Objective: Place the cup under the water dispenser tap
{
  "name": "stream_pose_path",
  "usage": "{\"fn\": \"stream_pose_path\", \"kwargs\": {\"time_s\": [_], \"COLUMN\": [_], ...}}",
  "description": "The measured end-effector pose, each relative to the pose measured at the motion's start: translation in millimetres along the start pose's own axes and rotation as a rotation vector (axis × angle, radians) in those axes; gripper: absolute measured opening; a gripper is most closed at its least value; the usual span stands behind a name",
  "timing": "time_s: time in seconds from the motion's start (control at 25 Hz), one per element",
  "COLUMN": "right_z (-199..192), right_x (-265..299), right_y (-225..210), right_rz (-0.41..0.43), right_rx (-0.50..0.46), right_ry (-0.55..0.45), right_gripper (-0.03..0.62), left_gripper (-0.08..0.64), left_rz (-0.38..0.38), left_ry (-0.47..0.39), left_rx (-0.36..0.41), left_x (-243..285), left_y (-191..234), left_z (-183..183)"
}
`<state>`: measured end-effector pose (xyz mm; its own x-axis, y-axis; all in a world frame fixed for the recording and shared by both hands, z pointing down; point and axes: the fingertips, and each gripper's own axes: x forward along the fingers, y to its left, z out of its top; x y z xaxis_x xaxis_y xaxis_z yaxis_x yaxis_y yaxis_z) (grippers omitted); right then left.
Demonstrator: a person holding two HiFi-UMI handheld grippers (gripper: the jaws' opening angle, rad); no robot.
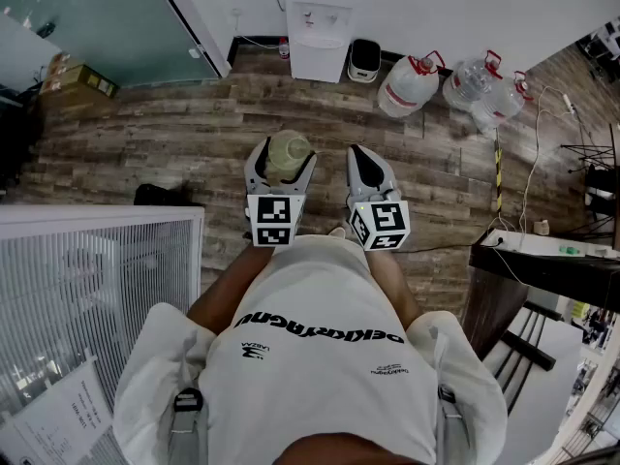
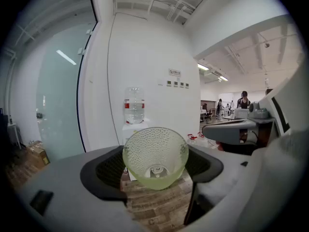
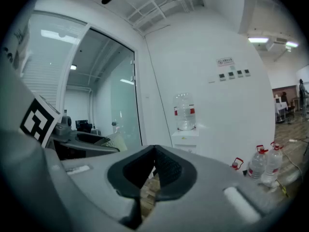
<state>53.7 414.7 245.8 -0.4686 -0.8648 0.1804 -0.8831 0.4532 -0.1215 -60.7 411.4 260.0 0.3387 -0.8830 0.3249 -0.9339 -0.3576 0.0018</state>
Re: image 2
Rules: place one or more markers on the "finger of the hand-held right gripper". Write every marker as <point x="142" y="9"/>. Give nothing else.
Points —
<point x="227" y="132"/>

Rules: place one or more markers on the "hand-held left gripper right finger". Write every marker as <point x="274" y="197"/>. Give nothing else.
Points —
<point x="241" y="178"/>

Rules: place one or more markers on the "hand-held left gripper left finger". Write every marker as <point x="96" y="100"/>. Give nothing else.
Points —
<point x="67" y="178"/>

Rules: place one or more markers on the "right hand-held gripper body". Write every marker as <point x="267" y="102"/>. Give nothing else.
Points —
<point x="294" y="98"/>

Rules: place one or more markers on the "green textured glass cup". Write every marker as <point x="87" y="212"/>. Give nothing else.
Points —
<point x="154" y="149"/>

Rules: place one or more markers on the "white water dispenser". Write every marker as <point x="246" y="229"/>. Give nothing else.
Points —
<point x="128" y="132"/>

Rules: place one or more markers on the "clear water jug right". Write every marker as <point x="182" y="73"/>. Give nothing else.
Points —
<point x="202" y="141"/>

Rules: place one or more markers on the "clear water jug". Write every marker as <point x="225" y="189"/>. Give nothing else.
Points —
<point x="192" y="140"/>
<point x="202" y="141"/>

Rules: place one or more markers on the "clear water jug left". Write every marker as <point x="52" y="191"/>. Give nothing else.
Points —
<point x="192" y="140"/>

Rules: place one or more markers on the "large clear water bottle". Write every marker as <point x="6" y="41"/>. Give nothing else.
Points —
<point x="134" y="105"/>

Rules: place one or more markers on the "person's right hand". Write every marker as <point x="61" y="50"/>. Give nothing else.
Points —
<point x="231" y="148"/>

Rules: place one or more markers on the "white perforated box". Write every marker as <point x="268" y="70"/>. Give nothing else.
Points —
<point x="241" y="113"/>

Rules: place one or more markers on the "brown cardboard box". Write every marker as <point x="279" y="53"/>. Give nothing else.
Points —
<point x="37" y="156"/>

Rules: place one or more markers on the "ceiling tube light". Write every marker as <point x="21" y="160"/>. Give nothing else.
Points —
<point x="223" y="78"/>
<point x="203" y="67"/>

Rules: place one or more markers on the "small white table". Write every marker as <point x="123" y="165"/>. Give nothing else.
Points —
<point x="13" y="126"/>

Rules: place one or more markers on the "frosted glass partition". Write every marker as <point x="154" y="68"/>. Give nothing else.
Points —
<point x="60" y="93"/>

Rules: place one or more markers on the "grey gripper camera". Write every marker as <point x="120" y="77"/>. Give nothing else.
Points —
<point x="258" y="111"/>

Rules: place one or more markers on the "ceiling security camera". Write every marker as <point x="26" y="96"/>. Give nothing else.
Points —
<point x="267" y="45"/>

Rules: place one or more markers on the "white wall sign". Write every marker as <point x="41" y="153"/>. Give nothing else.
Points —
<point x="175" y="72"/>

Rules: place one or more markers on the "white wall switch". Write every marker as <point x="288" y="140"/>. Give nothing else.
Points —
<point x="161" y="82"/>

